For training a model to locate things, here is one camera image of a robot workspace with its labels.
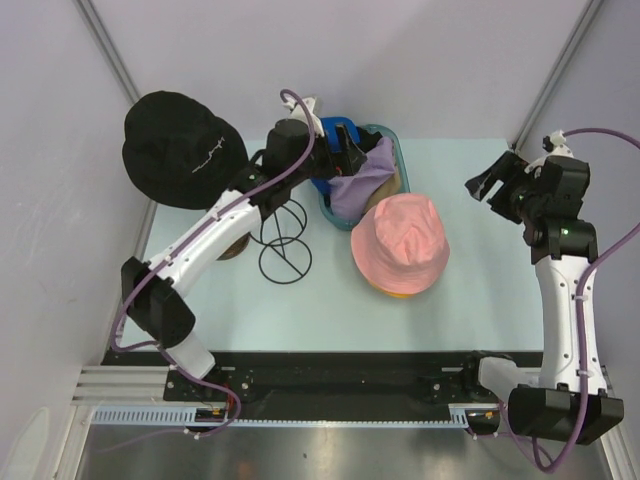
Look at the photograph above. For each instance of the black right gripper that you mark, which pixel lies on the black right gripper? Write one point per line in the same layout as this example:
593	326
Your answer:
509	168

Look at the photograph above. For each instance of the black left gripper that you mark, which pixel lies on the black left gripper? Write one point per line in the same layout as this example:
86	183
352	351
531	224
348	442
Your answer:
348	161

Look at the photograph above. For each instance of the purple bucket hat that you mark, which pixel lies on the purple bucket hat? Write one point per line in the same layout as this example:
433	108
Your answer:
349	194

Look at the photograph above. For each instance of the pink bucket hat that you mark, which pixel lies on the pink bucket hat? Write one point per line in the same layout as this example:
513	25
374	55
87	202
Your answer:
401	244

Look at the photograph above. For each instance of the yellow bucket hat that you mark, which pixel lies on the yellow bucket hat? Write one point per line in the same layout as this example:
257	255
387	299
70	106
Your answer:
391	293

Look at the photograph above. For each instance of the black bucket hat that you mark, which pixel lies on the black bucket hat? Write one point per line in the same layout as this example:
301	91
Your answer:
178	153

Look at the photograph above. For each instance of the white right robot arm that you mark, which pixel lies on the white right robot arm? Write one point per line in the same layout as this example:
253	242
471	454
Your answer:
567	400

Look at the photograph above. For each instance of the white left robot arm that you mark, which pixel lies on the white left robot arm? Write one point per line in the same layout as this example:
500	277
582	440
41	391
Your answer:
154	291

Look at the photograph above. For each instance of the blue cap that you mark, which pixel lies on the blue cap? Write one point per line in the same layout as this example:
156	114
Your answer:
322	167

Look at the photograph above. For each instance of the beige hat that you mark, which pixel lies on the beige hat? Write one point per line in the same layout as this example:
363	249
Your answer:
390	187

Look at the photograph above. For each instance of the teal plastic basket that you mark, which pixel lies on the teal plastic basket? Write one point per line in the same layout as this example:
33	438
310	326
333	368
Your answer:
373	133

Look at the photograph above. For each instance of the brown round stand base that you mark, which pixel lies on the brown round stand base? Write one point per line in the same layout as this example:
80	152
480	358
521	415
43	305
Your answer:
235	249

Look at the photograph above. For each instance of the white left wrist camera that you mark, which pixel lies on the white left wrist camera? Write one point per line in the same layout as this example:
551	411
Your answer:
305	110

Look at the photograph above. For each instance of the black wire hat stand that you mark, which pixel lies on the black wire hat stand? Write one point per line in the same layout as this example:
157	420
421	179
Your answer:
281	242

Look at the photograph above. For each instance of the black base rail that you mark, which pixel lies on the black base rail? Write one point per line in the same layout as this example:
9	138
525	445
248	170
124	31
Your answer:
334	386

